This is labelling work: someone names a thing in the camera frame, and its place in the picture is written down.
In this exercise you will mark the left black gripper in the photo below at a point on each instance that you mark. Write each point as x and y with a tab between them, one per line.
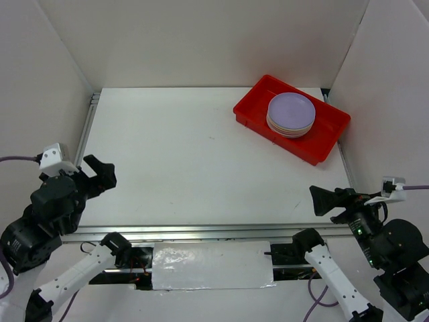
105	179

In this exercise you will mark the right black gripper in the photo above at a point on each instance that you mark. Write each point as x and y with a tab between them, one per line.
322	198

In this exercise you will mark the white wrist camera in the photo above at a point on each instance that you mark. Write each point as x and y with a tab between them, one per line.
55	159
392	191

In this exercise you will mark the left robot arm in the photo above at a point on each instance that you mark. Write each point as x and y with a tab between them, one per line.
33	241

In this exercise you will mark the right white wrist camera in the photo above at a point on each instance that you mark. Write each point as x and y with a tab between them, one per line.
392	191

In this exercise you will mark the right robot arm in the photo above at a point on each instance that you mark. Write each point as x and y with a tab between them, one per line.
392	248

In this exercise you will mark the pink plate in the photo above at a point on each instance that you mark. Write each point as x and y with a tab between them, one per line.
291	135

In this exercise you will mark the red plastic bin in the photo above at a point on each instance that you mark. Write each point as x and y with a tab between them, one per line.
316	145

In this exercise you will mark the orange plate top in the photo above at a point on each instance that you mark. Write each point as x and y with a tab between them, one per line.
289	131

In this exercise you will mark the cream white plate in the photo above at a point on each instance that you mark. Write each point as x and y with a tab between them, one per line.
274	129

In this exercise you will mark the purple plate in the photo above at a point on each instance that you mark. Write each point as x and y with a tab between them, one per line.
291	111

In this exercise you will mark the aluminium front rail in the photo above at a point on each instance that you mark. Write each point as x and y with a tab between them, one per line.
204	233

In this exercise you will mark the blue plate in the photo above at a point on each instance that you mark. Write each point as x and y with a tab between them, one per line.
275	125

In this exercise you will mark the white taped cover panel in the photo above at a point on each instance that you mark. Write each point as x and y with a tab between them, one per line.
212	265

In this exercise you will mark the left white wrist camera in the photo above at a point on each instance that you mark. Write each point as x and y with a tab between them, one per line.
55	159

